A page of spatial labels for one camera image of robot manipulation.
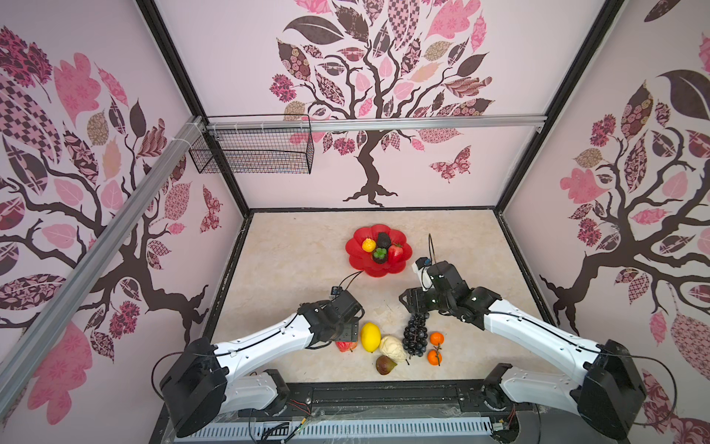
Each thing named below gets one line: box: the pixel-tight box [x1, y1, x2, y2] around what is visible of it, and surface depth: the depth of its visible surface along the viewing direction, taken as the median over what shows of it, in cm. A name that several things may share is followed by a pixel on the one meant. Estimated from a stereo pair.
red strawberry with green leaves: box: [387, 242, 404, 263], surface depth 102 cm
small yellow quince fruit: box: [361, 237, 377, 253], surface depth 106 cm
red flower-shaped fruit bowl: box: [344, 223, 413, 278], surface depth 106 cm
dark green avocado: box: [377, 231, 392, 249], surface depth 109 cm
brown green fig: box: [375, 355, 398, 376], surface depth 79 cm
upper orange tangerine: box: [428, 331, 445, 346], surface depth 84 cm
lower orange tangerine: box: [427, 348, 443, 367], surface depth 81 cm
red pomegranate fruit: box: [334, 341, 358, 353], surface depth 81 cm
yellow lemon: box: [360, 321, 382, 354], surface depth 83 cm
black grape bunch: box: [402, 312, 430, 358], surface depth 85 cm
